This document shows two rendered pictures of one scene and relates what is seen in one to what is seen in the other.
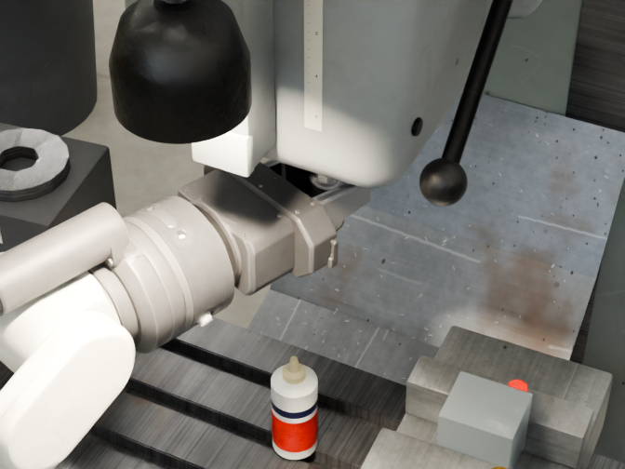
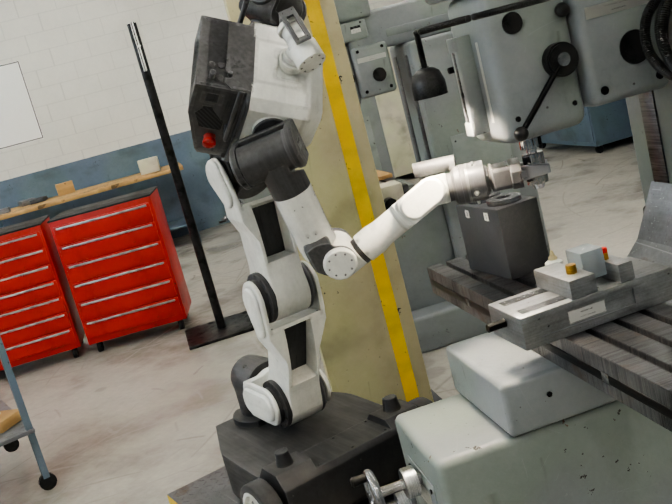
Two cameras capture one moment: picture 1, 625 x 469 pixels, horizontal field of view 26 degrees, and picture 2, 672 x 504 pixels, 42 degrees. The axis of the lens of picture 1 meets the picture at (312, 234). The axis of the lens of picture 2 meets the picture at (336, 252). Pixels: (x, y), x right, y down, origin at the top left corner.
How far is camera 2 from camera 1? 1.49 m
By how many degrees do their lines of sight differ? 55
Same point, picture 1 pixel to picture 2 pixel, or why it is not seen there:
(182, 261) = (468, 170)
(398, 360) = not seen: hidden behind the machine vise
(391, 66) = (500, 95)
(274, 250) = (501, 175)
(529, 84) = not seen: outside the picture
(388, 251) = (655, 258)
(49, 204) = (502, 206)
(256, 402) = not seen: hidden behind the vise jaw
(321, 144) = (495, 127)
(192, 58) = (420, 76)
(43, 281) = (425, 168)
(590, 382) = (657, 267)
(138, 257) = (456, 168)
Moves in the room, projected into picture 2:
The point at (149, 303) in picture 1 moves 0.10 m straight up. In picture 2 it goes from (454, 179) to (443, 135)
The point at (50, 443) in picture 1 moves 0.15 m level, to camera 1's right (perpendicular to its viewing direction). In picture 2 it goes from (415, 209) to (465, 207)
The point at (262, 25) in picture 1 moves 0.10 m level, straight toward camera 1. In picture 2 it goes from (474, 89) to (444, 99)
